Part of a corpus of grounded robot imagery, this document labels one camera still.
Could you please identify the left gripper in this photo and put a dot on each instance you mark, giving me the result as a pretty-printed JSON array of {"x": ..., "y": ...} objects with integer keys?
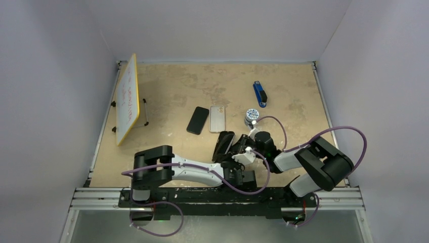
[{"x": 238, "y": 164}]

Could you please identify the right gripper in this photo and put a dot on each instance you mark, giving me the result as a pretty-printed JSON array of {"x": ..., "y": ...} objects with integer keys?
[{"x": 244, "y": 139}]

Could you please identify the white phone case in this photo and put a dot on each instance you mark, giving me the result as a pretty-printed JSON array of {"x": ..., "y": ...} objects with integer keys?
[{"x": 217, "y": 118}]

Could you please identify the black smartphone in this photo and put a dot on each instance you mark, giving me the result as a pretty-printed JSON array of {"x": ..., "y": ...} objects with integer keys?
[{"x": 197, "y": 121}]

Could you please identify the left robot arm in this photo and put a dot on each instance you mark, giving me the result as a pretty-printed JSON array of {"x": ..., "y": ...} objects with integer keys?
[{"x": 156, "y": 166}]

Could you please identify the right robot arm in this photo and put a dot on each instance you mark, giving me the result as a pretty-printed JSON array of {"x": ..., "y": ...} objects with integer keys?
[{"x": 324, "y": 164}]

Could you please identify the black square pad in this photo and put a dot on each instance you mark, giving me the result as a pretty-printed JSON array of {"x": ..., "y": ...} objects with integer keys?
[{"x": 223, "y": 144}]

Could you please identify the blue white jar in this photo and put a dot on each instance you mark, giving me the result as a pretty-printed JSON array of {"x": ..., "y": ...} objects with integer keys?
[{"x": 251, "y": 115}]

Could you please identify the blue stapler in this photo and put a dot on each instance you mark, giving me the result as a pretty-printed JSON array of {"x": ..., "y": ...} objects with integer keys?
[{"x": 260, "y": 93}]

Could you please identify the yellow framed whiteboard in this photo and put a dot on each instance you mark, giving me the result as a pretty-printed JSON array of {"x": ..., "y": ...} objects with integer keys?
[{"x": 127, "y": 101}]

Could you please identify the metal whiteboard stand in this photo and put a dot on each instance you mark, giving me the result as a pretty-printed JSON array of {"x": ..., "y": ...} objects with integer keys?
[{"x": 144, "y": 102}]

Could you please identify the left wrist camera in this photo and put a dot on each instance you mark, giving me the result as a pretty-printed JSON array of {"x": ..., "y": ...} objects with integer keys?
[{"x": 246, "y": 157}]

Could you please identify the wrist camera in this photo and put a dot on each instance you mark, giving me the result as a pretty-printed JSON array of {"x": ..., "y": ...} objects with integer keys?
[
  {"x": 246, "y": 157},
  {"x": 253, "y": 129}
]

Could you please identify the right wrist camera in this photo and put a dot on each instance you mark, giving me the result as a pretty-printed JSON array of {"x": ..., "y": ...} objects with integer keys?
[{"x": 253, "y": 129}]

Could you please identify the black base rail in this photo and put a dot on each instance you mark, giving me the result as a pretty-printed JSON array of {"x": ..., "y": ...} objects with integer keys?
[{"x": 164, "y": 202}]

